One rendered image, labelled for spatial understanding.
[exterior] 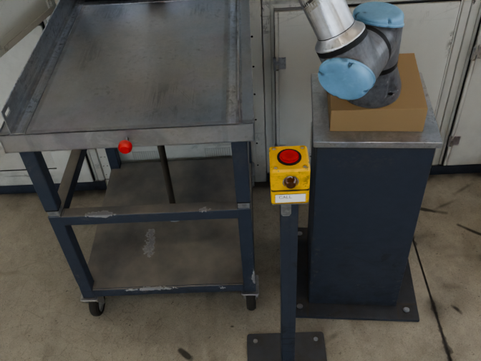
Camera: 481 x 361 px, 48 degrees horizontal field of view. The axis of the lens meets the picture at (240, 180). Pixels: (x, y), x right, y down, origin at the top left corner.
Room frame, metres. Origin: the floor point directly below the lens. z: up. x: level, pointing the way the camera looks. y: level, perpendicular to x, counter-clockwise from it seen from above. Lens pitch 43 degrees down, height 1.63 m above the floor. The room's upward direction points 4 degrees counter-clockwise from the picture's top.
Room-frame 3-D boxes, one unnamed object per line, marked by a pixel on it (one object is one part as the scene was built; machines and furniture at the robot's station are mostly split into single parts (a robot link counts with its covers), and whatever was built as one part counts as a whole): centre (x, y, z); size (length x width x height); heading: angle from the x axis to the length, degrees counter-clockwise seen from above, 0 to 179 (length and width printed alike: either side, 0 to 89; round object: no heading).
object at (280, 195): (0.83, -0.10, 0.85); 0.08 x 0.08 x 0.10; 87
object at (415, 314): (1.19, -0.37, 0.01); 0.44 x 0.40 x 0.02; 83
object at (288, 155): (0.83, -0.10, 0.90); 0.04 x 0.04 x 0.02
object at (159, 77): (1.38, 0.25, 0.82); 0.68 x 0.62 x 0.06; 177
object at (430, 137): (1.19, -0.37, 0.74); 0.32 x 0.32 x 0.02; 83
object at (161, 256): (1.38, 0.25, 0.46); 0.64 x 0.58 x 0.66; 177
